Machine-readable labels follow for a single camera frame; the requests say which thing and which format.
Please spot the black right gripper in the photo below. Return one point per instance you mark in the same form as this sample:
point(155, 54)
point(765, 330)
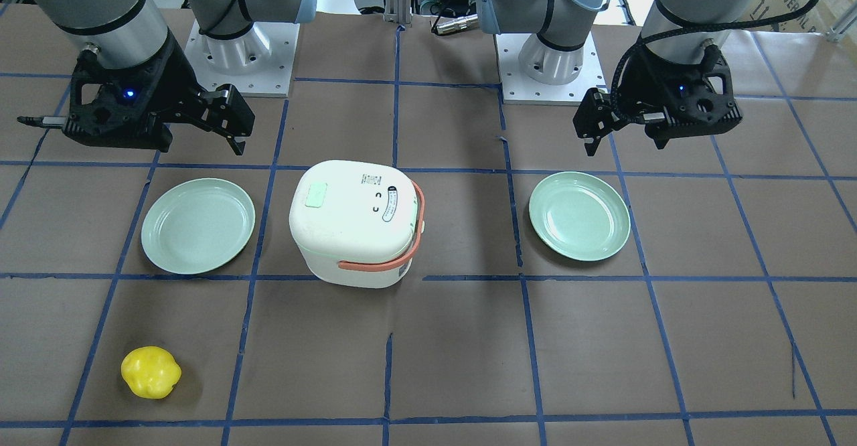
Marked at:
point(175, 79)

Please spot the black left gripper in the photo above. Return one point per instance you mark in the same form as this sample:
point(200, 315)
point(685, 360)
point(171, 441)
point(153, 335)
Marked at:
point(641, 84)

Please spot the white rice cooker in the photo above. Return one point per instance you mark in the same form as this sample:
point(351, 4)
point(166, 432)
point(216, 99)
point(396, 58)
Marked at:
point(357, 224)

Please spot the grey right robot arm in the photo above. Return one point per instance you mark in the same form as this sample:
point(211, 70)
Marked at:
point(128, 32)

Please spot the green plate near left arm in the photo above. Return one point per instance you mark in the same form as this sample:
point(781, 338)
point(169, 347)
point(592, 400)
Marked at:
point(579, 216)

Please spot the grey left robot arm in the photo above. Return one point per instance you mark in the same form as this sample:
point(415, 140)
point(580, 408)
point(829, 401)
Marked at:
point(674, 29)

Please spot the green plate near right arm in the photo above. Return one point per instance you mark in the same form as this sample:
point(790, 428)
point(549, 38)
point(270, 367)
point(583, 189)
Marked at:
point(198, 226)

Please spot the yellow toy pepper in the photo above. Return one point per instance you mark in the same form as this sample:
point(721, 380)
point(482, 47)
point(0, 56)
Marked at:
point(150, 372)

